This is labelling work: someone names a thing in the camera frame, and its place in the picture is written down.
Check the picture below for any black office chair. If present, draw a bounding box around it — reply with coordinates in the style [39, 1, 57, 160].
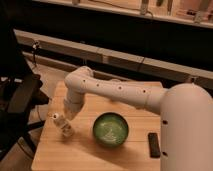
[0, 3, 49, 162]

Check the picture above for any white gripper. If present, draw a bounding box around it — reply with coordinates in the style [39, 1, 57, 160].
[65, 106, 79, 120]

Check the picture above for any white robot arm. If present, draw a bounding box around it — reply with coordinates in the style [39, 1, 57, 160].
[64, 66, 213, 171]

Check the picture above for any green bowl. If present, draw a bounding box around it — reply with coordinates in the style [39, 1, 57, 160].
[92, 112, 129, 148]

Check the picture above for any black rectangular remote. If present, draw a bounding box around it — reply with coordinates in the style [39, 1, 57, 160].
[148, 133, 160, 158]

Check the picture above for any small clear plastic bottle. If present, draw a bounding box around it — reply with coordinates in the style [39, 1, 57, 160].
[52, 113, 73, 137]

